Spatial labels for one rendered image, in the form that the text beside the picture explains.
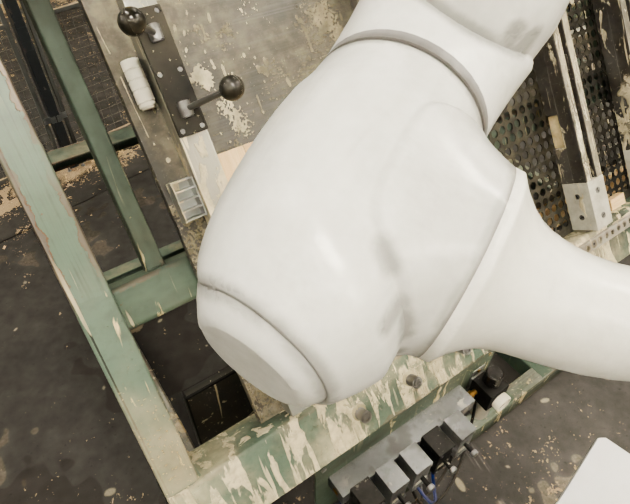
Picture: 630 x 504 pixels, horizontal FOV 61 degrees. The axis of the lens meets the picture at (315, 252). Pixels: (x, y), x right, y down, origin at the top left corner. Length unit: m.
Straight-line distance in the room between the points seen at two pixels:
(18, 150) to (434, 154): 0.71
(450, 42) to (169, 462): 0.81
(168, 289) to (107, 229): 1.91
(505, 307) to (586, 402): 2.08
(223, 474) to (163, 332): 1.40
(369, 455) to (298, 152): 1.00
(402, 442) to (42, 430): 1.43
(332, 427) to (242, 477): 0.19
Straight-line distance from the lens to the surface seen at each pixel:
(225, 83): 0.82
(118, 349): 0.89
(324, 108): 0.24
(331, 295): 0.20
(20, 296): 2.71
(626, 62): 1.62
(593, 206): 1.46
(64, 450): 2.18
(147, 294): 0.97
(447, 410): 1.25
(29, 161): 0.86
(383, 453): 1.19
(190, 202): 0.94
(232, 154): 0.95
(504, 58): 0.31
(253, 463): 1.01
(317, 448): 1.06
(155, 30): 0.91
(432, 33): 0.29
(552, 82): 1.42
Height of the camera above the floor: 1.81
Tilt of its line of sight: 45 degrees down
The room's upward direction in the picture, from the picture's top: straight up
